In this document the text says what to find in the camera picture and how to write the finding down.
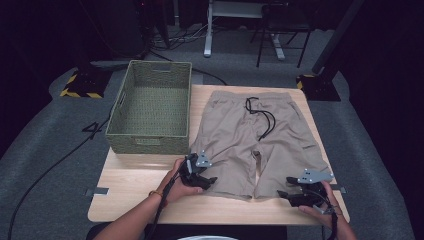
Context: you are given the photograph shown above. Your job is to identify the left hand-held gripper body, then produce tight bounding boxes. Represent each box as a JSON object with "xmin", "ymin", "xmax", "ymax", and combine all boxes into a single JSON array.
[{"xmin": 179, "ymin": 150, "xmax": 214, "ymax": 188}]

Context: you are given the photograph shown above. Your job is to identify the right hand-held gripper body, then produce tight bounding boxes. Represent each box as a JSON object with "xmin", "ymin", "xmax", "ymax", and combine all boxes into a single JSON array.
[{"xmin": 287, "ymin": 168, "xmax": 335, "ymax": 208}]

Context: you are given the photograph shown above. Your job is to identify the beige shorts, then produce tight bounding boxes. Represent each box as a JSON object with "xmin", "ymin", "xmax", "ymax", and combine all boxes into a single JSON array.
[{"xmin": 189, "ymin": 89, "xmax": 334, "ymax": 201}]

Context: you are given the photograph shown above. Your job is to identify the green woven basket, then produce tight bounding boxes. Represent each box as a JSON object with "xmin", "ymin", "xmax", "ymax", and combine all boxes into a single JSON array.
[{"xmin": 105, "ymin": 59, "xmax": 193, "ymax": 155}]

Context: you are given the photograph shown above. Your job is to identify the person's left hand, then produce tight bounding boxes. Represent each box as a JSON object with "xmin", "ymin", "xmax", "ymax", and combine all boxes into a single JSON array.
[{"xmin": 155, "ymin": 157, "xmax": 205, "ymax": 205}]

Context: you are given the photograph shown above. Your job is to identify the person's right hand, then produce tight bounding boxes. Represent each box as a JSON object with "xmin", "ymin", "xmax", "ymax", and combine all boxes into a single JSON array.
[{"xmin": 298, "ymin": 181, "xmax": 339, "ymax": 230}]

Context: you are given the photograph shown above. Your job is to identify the grey tape strip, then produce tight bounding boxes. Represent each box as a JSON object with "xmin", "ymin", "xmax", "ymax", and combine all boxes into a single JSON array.
[
  {"xmin": 85, "ymin": 187, "xmax": 110, "ymax": 197},
  {"xmin": 331, "ymin": 183, "xmax": 348, "ymax": 195}
]

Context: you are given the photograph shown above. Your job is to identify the person's white shirt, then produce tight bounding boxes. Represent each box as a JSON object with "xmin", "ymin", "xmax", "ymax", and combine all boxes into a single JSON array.
[{"xmin": 178, "ymin": 235, "xmax": 241, "ymax": 240}]

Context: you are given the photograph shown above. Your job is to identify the person's dark trousers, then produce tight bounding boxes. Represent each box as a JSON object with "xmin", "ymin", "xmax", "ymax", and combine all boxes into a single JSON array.
[{"xmin": 85, "ymin": 222, "xmax": 288, "ymax": 240}]

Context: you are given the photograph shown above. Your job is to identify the black striped stand base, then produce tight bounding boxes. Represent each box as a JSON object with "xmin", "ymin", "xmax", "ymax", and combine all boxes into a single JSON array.
[
  {"xmin": 295, "ymin": 73, "xmax": 342, "ymax": 102},
  {"xmin": 59, "ymin": 65, "xmax": 113, "ymax": 100}
]

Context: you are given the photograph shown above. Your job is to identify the black slanted pole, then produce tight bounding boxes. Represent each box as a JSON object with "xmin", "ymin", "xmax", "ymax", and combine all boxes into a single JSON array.
[{"xmin": 311, "ymin": 0, "xmax": 366, "ymax": 76}]

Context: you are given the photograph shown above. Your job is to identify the black chair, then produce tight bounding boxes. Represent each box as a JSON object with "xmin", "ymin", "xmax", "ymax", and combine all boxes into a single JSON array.
[{"xmin": 249, "ymin": 2, "xmax": 316, "ymax": 69}]

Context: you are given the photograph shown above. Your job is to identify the right hand-held gripper black cable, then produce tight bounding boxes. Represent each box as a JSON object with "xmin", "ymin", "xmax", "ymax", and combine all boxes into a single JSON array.
[{"xmin": 311, "ymin": 190, "xmax": 340, "ymax": 240}]

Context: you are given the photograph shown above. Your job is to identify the hand-held gripper black cable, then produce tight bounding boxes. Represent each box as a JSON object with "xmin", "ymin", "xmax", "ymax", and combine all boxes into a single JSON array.
[
  {"xmin": 144, "ymin": 173, "xmax": 183, "ymax": 240},
  {"xmin": 311, "ymin": 190, "xmax": 340, "ymax": 240}
]

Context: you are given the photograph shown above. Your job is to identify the left hand-held gripper black cable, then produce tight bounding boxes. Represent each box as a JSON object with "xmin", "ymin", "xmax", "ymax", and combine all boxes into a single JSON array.
[{"xmin": 144, "ymin": 173, "xmax": 183, "ymax": 240}]

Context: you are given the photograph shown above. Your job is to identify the short black floor cable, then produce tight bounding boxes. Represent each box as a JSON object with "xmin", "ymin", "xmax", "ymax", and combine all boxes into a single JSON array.
[{"xmin": 148, "ymin": 49, "xmax": 230, "ymax": 87}]

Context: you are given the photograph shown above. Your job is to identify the white desk frame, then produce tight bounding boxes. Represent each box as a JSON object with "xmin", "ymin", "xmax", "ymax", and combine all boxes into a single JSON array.
[{"xmin": 203, "ymin": 0, "xmax": 288, "ymax": 61}]

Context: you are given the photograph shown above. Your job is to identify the bundle of floor cables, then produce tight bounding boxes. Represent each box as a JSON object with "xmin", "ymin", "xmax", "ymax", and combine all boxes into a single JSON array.
[{"xmin": 149, "ymin": 22, "xmax": 214, "ymax": 52}]

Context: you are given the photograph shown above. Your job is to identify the long black floor cable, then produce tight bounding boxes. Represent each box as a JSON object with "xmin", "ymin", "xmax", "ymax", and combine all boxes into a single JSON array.
[{"xmin": 6, "ymin": 103, "xmax": 116, "ymax": 240}]

